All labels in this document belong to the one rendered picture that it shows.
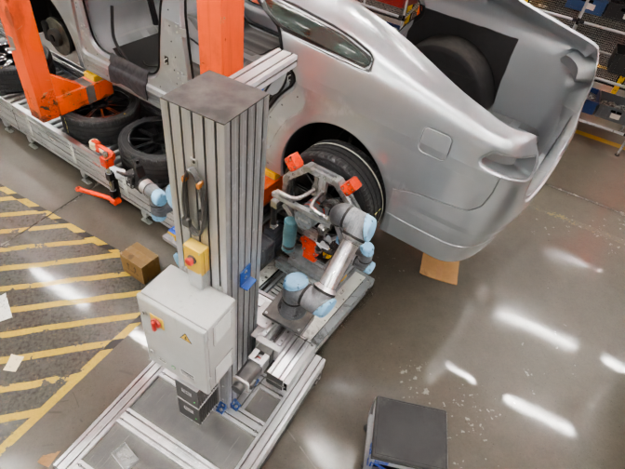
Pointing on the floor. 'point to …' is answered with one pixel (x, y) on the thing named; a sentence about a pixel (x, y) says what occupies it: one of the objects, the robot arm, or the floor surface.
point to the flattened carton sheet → (445, 270)
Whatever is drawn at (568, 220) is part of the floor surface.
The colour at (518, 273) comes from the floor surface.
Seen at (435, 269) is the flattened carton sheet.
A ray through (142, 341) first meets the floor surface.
